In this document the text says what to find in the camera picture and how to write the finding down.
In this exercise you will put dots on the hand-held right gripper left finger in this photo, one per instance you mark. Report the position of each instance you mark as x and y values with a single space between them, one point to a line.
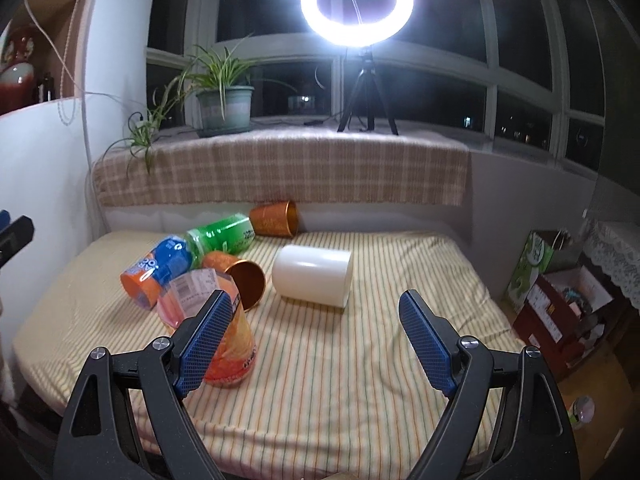
207 340

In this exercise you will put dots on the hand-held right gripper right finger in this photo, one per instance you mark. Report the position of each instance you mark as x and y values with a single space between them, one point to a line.
425 340

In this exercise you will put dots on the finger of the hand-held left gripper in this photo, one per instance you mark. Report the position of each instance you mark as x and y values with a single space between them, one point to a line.
15 240

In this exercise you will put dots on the white cup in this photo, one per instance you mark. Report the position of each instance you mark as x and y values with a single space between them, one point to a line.
312 275

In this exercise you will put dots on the orange cup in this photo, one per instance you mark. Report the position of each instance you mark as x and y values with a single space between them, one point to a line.
245 280
270 220

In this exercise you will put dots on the orange clear plastic bottle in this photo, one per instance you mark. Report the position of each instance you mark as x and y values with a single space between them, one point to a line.
235 347

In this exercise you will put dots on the blue bottle with orange cap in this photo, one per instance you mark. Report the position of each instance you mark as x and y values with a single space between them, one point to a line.
165 260

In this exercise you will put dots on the green plastic bottle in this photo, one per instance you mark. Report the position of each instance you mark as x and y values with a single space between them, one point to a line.
220 235

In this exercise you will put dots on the red cardboard box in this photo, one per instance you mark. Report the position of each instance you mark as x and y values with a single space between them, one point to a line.
540 322

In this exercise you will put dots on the green carton box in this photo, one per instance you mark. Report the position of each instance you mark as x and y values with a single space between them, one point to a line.
530 270

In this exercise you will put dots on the red and white vase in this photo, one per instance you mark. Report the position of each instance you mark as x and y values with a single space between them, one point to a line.
15 87

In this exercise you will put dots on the small clear jar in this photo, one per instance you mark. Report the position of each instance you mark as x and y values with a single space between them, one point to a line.
582 410

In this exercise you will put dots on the plaid cloth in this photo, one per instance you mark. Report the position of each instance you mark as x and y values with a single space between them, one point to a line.
300 170

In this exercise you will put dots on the red patterned ornament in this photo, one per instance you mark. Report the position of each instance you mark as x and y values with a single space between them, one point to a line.
20 45

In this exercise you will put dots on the white lace cloth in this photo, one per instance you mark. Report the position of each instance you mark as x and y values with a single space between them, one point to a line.
615 245

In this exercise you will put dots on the wooden shelf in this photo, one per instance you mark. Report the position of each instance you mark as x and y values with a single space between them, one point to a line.
75 25

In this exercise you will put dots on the potted spider plant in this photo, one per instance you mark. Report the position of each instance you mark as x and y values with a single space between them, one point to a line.
225 105

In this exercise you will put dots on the black tripod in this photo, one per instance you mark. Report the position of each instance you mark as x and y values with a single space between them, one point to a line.
367 72

